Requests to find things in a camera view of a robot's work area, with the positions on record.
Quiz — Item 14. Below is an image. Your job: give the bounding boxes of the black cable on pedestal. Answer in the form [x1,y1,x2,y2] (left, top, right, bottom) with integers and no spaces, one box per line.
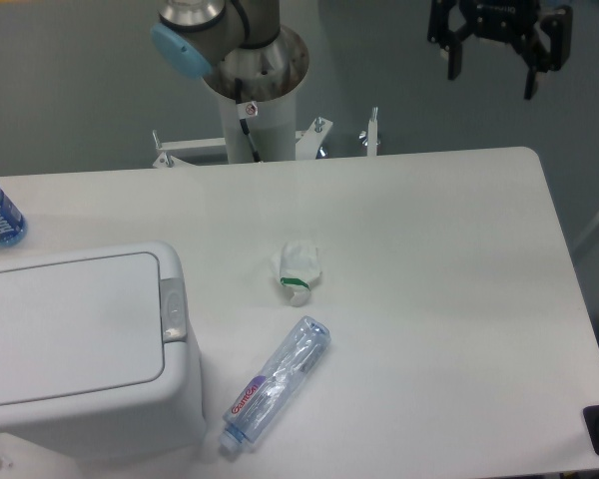
[233,77,262,164]

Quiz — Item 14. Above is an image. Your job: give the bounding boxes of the white pedestal base frame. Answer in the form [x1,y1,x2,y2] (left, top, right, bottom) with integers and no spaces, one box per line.
[151,106,383,170]

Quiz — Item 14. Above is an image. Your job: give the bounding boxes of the crushed clear plastic bottle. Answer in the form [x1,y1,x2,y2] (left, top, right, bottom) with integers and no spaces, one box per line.
[219,316,331,454]

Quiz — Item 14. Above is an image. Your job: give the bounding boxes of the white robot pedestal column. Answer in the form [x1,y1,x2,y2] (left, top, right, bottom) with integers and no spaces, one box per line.
[216,93,297,164]

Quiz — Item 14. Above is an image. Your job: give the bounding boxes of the white trash can body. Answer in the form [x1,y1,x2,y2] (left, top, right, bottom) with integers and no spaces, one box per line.
[0,241,207,459]

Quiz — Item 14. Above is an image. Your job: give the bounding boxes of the grey lid push button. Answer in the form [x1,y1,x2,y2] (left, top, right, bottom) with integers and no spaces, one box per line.
[160,278,188,343]

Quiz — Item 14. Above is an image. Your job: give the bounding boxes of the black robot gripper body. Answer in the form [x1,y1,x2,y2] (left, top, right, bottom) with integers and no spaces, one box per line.
[455,0,540,46]

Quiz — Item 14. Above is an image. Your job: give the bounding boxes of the silver robot arm blue cap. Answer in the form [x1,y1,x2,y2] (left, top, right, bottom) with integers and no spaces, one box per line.
[150,1,574,103]

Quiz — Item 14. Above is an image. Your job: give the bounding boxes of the crumpled white paper ball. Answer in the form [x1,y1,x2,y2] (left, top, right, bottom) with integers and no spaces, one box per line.
[271,239,321,307]

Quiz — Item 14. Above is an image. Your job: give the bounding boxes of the white trash can lid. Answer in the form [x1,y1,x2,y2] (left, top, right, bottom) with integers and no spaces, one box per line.
[0,252,164,406]

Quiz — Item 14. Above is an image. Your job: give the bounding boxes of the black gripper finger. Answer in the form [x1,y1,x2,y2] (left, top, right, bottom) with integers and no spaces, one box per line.
[427,0,470,81]
[512,5,573,100]

